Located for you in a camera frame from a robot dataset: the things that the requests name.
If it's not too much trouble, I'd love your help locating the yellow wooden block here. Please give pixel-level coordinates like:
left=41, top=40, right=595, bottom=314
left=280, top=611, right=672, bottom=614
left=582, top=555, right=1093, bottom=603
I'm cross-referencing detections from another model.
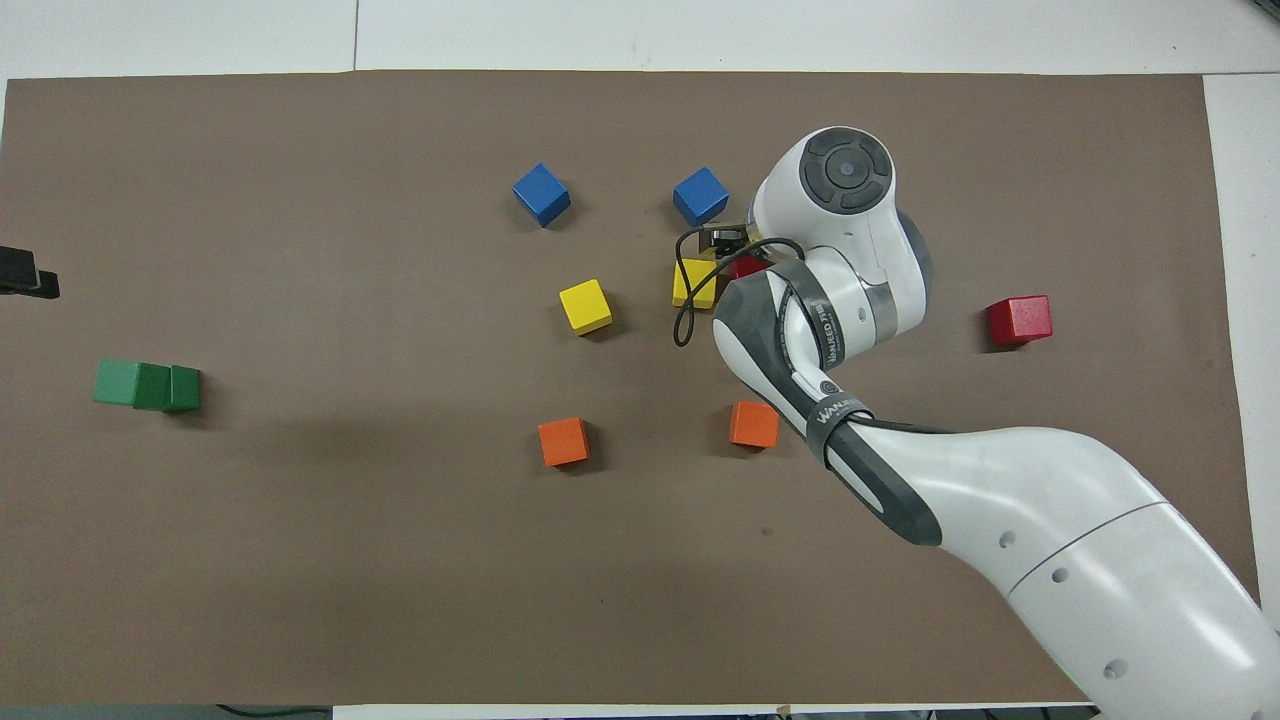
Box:
left=558, top=278, right=614, bottom=337
left=671, top=258, right=721, bottom=310

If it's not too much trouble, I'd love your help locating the blue wooden block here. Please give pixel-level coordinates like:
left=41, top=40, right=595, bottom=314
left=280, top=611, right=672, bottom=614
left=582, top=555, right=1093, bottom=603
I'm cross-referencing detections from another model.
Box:
left=512, top=162, right=573, bottom=229
left=672, top=166, right=730, bottom=229

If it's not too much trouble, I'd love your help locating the orange wooden block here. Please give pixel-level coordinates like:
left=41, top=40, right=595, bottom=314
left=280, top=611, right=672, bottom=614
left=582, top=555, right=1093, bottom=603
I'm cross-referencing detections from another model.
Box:
left=538, top=416, right=590, bottom=468
left=729, top=400, right=781, bottom=450

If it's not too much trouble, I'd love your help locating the brown table mat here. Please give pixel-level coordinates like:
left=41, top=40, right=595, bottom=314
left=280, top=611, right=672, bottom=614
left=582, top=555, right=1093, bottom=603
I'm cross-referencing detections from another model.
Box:
left=0, top=70, right=1271, bottom=706

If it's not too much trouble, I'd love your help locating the thin black cable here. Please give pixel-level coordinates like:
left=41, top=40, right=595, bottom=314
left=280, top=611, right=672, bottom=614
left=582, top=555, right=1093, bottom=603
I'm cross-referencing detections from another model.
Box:
left=215, top=703, right=333, bottom=719

